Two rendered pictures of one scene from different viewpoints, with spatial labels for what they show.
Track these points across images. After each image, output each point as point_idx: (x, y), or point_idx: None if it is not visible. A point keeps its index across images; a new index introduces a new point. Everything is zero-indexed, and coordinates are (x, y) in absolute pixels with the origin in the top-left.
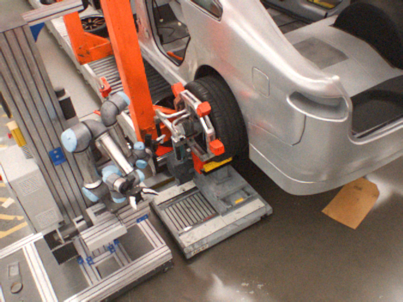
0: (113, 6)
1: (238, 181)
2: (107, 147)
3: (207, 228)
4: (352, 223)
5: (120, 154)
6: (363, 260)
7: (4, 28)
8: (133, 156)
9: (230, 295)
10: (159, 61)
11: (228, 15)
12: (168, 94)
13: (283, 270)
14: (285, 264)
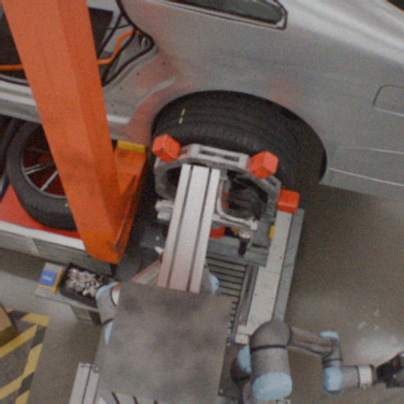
0: (86, 98)
1: None
2: (299, 345)
3: (263, 297)
4: None
5: (312, 336)
6: None
7: (208, 343)
8: None
9: (361, 350)
10: (9, 97)
11: (306, 17)
12: (24, 137)
13: (379, 275)
14: (374, 267)
